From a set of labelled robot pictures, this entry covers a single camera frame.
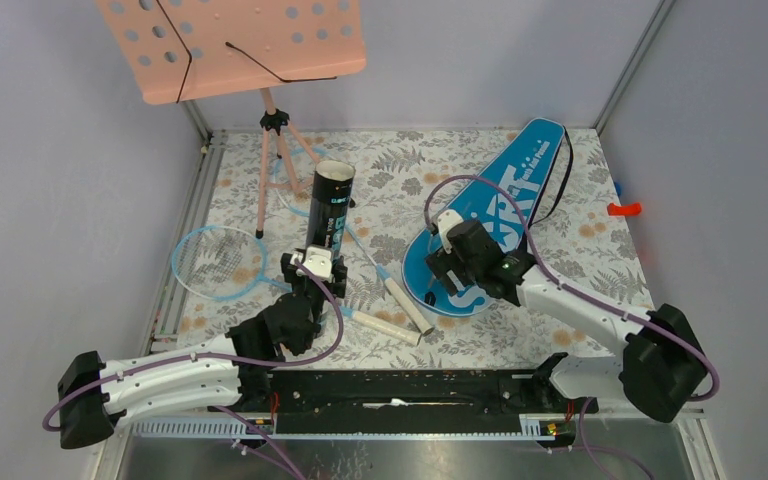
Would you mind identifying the black shuttlecock tube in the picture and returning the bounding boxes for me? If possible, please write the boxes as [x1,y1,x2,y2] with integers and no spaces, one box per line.
[306,160,355,255]

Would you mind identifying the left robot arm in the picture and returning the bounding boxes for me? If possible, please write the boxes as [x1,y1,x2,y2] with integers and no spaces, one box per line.
[42,245,348,450]

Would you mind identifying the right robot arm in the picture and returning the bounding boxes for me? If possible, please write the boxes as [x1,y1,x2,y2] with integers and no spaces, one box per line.
[423,181,721,423]

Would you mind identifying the blue racket cover bag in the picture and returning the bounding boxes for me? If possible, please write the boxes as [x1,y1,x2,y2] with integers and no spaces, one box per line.
[402,118,566,317]

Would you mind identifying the blue racket left side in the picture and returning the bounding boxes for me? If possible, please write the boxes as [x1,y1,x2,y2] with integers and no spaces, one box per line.
[170,224,422,347]

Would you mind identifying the blue racket near stand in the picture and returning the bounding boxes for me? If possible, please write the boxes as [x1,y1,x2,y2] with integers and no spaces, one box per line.
[271,146,436,338]

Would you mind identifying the pink music stand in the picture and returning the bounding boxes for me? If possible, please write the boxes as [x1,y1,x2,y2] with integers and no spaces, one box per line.
[95,0,368,240]

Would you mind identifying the black front rail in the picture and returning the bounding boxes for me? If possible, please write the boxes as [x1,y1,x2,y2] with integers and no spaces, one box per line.
[230,369,584,436]

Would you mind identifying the red clip on wall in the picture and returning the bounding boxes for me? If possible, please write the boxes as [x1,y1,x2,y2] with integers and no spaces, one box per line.
[606,202,643,217]

